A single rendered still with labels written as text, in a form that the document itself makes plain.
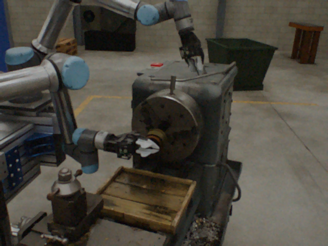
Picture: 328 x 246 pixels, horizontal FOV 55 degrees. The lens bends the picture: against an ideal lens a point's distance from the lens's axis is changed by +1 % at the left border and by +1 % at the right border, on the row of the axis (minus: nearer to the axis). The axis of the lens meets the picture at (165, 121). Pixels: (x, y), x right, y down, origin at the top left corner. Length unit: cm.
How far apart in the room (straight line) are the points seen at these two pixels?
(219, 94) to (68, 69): 67
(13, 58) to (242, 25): 1026
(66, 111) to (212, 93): 64
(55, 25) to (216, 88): 79
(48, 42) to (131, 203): 85
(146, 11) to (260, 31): 1040
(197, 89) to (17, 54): 80
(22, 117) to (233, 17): 1018
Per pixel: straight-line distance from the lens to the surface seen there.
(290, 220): 279
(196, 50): 137
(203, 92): 144
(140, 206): 123
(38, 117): 154
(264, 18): 1155
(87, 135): 129
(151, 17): 124
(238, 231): 256
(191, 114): 131
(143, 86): 153
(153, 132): 126
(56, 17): 156
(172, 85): 133
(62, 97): 133
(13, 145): 146
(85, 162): 135
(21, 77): 111
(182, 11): 136
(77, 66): 115
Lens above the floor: 162
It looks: 22 degrees down
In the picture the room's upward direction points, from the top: 1 degrees clockwise
